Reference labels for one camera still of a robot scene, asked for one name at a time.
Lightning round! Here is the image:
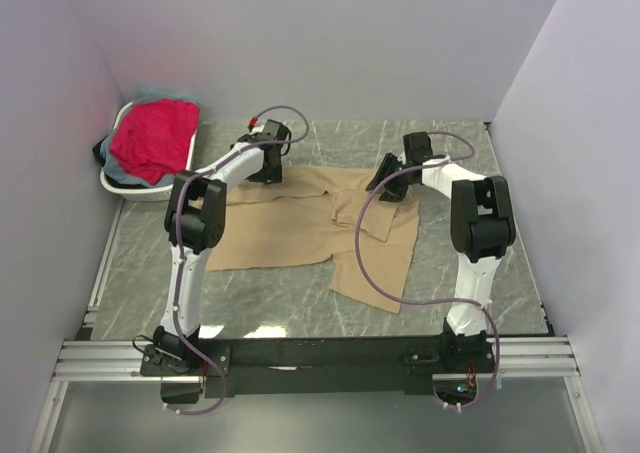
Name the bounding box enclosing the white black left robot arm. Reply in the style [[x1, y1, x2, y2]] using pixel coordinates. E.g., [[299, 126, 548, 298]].
[[152, 119, 291, 375]]

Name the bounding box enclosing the black garment in basket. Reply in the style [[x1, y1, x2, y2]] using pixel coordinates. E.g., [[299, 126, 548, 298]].
[[92, 134, 145, 190]]

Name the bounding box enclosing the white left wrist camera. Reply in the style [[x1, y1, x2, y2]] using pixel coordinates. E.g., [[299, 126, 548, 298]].
[[247, 117, 266, 135]]

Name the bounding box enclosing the red t shirt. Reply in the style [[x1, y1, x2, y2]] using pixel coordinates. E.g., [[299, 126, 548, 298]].
[[109, 98, 200, 186]]

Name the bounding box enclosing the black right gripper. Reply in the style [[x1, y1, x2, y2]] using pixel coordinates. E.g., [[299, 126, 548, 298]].
[[366, 153, 415, 204]]

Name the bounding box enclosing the white perforated laundry basket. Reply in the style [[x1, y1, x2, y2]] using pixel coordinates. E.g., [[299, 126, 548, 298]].
[[99, 102, 197, 202]]

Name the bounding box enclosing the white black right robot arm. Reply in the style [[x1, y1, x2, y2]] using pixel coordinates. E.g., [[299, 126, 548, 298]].
[[354, 132, 516, 372]]

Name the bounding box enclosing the beige t shirt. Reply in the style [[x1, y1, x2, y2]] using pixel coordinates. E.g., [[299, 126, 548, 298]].
[[206, 166, 419, 314]]

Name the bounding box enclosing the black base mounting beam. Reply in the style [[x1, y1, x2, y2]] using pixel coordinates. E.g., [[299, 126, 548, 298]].
[[140, 333, 496, 404]]

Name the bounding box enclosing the grey blue t shirt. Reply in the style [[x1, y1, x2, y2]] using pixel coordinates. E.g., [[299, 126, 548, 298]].
[[93, 87, 200, 189]]

